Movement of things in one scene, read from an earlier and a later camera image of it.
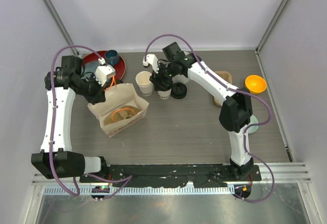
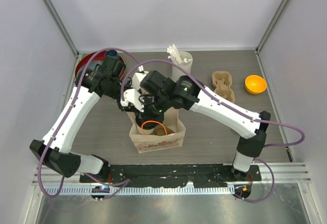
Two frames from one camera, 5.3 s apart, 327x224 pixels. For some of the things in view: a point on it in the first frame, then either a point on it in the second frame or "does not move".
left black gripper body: x=90 y=89 to x=122 y=108
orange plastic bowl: x=255 y=84 does not move
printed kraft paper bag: x=123 y=107 to x=144 y=143
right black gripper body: x=163 y=74 to x=154 y=108
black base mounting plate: x=170 y=175 does not move
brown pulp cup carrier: x=121 y=113 to x=159 y=130
